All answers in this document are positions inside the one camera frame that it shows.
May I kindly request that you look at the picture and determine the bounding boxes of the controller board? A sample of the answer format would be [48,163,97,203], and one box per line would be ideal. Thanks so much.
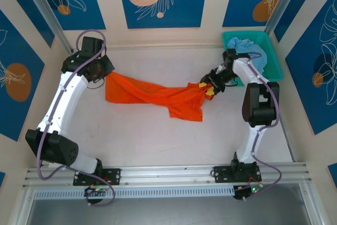
[233,184,264,201]
[84,185,110,197]

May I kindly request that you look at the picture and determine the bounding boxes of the left controller board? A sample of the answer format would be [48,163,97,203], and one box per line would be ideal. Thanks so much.
[84,185,110,197]

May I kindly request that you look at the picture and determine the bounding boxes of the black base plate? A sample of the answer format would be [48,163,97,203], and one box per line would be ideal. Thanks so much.
[73,167,122,186]
[213,165,263,183]

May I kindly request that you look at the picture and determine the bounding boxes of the grey slotted cable duct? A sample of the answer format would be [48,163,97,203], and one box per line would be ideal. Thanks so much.
[33,185,235,201]

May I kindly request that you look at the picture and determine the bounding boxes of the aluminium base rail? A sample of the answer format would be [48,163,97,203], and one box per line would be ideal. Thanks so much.
[22,162,313,189]

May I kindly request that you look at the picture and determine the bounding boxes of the teal plastic basket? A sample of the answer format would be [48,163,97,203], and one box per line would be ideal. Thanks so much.
[222,31,284,87]

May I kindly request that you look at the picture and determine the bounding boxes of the light blue t-shirt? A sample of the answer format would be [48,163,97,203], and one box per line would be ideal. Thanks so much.
[226,37,268,75]

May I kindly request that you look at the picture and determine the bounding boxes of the aluminium frame post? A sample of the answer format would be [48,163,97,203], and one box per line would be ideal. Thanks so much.
[19,0,74,54]
[264,0,302,36]

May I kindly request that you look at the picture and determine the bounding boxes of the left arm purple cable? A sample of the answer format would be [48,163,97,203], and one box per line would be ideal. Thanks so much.
[36,29,116,207]

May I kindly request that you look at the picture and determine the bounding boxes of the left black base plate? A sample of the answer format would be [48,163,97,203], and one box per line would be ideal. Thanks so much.
[73,167,122,186]

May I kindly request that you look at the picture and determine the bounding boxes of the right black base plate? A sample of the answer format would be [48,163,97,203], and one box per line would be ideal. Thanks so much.
[213,165,263,183]

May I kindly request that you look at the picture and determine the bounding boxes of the right controller board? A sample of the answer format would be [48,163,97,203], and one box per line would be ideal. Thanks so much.
[233,184,264,201]

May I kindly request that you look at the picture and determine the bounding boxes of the orange t-shirt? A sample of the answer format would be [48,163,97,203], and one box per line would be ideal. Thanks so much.
[105,72,215,122]

